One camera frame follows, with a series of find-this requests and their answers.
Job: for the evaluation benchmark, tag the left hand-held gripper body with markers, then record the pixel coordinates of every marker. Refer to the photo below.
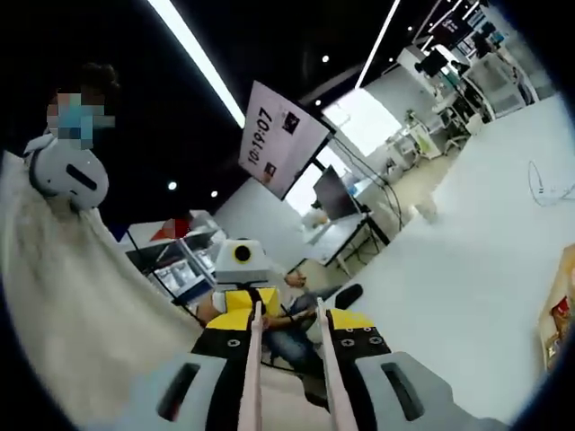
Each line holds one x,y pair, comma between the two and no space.
238,274

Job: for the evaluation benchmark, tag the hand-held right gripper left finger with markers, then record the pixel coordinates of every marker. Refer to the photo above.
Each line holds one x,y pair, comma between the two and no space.
220,343

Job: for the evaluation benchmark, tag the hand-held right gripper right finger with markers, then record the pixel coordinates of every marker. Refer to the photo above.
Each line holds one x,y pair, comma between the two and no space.
359,341

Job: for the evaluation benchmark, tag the pink food tongs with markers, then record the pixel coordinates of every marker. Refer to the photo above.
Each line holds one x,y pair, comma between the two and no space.
251,381

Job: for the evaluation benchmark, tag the long red food bar packet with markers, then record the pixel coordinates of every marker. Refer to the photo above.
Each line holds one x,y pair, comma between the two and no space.
561,310

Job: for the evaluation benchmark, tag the beige hexagonal container plate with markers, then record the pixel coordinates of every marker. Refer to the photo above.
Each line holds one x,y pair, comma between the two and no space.
559,278

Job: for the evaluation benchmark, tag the black computer mouse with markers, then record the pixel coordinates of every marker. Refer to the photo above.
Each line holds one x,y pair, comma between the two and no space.
349,295

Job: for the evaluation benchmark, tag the storage shelf rack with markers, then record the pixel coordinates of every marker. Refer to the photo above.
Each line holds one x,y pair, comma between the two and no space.
179,265

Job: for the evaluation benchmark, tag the grey tilted desk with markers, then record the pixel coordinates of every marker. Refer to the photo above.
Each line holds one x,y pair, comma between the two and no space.
341,238

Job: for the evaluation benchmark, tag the dark computer monitor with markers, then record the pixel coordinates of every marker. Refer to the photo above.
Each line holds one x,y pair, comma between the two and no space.
334,193

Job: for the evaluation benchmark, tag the large display screen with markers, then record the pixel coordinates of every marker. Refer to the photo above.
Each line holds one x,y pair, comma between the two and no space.
278,139

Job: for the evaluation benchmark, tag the white paper cup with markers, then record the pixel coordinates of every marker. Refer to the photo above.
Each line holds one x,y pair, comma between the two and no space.
426,208

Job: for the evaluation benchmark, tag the person's beige shirt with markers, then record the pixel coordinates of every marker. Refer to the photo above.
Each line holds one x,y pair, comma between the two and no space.
67,292

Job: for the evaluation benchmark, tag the white worn device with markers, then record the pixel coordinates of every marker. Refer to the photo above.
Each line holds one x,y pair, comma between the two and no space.
67,175

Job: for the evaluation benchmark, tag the white cabinet with green sticker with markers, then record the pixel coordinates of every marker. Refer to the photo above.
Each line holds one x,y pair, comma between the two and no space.
427,139

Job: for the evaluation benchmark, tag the long ceiling light strip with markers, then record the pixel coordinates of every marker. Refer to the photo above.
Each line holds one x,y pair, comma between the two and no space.
197,58

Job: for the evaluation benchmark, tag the green potted plant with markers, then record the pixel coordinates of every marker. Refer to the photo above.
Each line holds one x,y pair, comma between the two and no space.
411,114

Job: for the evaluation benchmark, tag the person's head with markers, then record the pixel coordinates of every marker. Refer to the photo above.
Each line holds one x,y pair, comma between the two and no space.
101,76

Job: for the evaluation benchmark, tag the curved ceiling light strip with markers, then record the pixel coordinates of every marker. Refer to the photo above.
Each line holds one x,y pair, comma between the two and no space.
377,45

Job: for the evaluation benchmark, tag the black monitor on tripod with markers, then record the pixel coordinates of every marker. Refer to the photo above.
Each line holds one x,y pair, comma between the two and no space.
431,63

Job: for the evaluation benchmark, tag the white mesh office chair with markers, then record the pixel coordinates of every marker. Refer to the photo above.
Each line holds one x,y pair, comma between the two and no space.
498,85

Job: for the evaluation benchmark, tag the dark hanging display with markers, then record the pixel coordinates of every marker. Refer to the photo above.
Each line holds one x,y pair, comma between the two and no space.
451,22

